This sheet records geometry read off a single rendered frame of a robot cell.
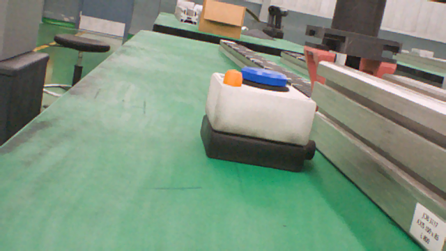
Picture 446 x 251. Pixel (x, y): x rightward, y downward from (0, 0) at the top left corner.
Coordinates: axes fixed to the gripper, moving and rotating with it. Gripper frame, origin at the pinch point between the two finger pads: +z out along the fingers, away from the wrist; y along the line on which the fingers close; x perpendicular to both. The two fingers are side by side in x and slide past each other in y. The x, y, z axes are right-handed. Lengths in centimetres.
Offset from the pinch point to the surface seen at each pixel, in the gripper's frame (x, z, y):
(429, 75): 273, 4, 149
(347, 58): 88, -3, 31
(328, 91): -12.6, -3.0, -5.7
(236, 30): 211, -2, 18
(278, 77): -20.8, -4.2, -12.8
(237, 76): -22.7, -3.9, -16.5
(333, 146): -17.6, 1.3, -5.7
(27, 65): 11.5, 2.8, -38.5
